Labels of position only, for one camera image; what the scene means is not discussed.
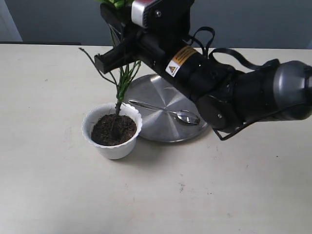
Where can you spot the artificial red anthurium flower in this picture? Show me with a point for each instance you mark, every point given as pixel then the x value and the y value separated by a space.
pixel 114 129

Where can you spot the steel spork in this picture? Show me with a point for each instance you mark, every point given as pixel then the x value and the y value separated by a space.
pixel 183 115

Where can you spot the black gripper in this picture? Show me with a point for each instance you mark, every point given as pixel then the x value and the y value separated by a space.
pixel 198 77

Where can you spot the white scalloped soil pot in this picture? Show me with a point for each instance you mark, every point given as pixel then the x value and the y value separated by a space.
pixel 117 151

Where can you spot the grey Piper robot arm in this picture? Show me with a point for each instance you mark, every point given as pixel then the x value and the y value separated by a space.
pixel 273 91

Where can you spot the round steel plate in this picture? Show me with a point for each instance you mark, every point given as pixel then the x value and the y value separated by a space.
pixel 156 100

